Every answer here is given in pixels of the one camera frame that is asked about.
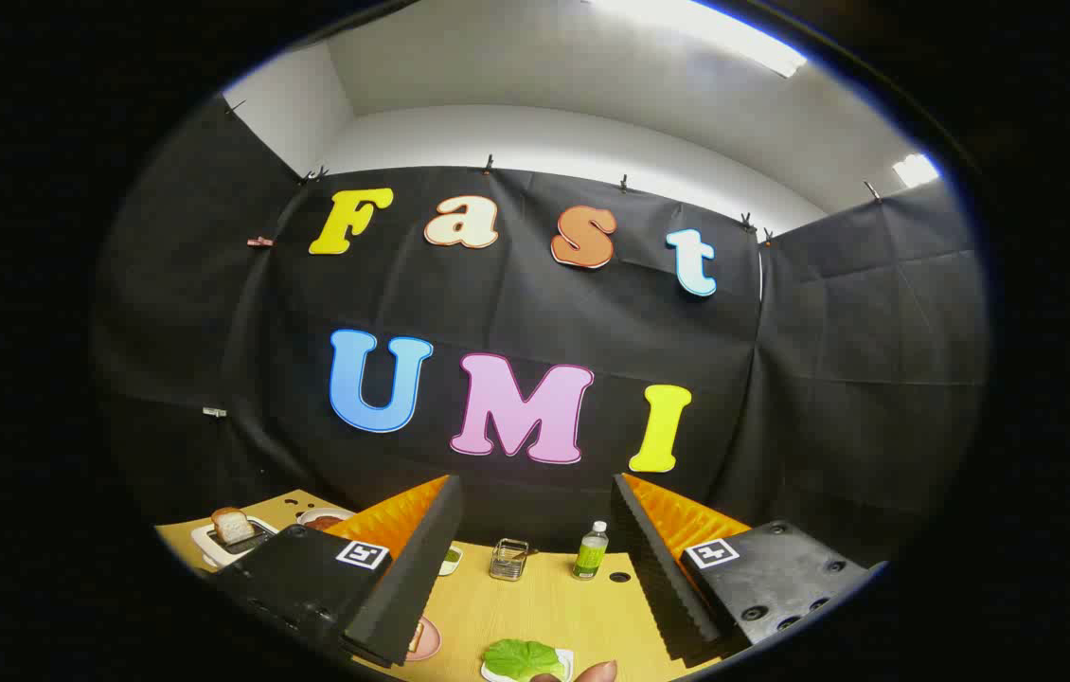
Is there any white toaster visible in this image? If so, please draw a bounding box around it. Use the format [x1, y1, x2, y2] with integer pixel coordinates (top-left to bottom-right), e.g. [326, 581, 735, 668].
[191, 514, 280, 569]

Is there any long ceiling light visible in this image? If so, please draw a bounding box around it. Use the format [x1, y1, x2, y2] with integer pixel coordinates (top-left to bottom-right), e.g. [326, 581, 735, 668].
[582, 0, 809, 79]

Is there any toasted white bread slice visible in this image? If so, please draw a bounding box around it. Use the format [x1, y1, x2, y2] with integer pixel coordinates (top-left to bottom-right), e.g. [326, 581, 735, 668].
[211, 507, 255, 546]

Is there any green drink bottle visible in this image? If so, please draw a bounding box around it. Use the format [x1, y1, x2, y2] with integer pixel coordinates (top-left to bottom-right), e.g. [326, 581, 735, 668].
[572, 520, 610, 581]

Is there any pink round plate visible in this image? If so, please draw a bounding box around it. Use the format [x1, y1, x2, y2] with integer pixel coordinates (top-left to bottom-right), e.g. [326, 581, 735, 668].
[405, 616, 442, 662]

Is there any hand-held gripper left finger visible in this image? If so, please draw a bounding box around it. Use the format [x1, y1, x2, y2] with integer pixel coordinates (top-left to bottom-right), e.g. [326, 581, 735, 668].
[213, 476, 465, 669]

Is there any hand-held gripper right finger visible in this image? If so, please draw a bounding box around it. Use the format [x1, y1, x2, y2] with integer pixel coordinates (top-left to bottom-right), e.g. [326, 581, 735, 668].
[611, 473, 888, 664]

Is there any white square plate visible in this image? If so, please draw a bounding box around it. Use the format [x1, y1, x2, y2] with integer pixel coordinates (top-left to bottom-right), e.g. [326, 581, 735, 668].
[481, 648, 576, 682]

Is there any black backdrop cloth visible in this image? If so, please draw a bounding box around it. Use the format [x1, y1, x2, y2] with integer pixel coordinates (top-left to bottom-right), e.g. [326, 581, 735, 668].
[90, 95, 989, 569]

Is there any metal wire holder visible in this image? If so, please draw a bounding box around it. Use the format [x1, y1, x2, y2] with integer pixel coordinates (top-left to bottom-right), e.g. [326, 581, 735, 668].
[489, 538, 530, 582]

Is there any green lettuce leaf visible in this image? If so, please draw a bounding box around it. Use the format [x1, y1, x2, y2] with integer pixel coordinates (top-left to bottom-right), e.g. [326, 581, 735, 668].
[483, 638, 566, 681]

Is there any small ceiling light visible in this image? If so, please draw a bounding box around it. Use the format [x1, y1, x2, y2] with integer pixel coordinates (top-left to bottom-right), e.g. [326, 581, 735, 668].
[893, 153, 941, 188]

